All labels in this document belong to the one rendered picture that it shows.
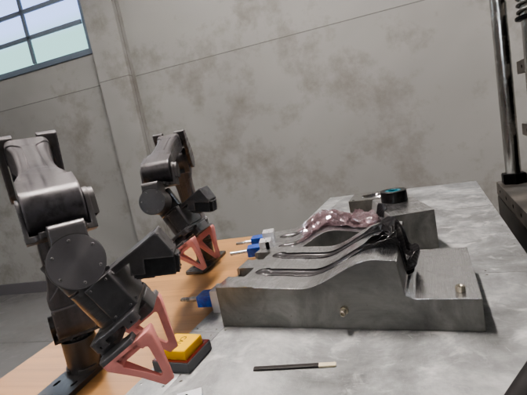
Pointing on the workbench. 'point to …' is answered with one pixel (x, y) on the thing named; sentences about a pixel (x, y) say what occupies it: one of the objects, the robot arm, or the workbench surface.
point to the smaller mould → (363, 201)
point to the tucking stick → (295, 366)
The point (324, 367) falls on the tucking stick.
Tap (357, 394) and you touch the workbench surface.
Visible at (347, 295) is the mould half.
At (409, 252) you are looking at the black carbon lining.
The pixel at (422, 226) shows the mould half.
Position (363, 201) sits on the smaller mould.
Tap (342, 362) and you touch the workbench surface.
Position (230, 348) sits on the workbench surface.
